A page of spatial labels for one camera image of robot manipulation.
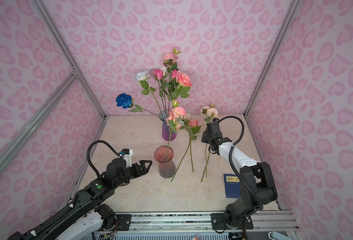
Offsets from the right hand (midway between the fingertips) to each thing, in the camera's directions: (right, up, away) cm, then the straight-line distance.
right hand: (207, 133), depth 91 cm
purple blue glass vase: (-27, +11, +2) cm, 29 cm away
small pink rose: (-20, +6, -23) cm, 31 cm away
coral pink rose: (-8, +2, +18) cm, 20 cm away
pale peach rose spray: (+3, +14, +7) cm, 15 cm away
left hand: (-33, -14, -15) cm, 39 cm away
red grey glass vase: (-25, -21, -1) cm, 33 cm away
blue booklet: (+13, -30, -5) cm, 33 cm away
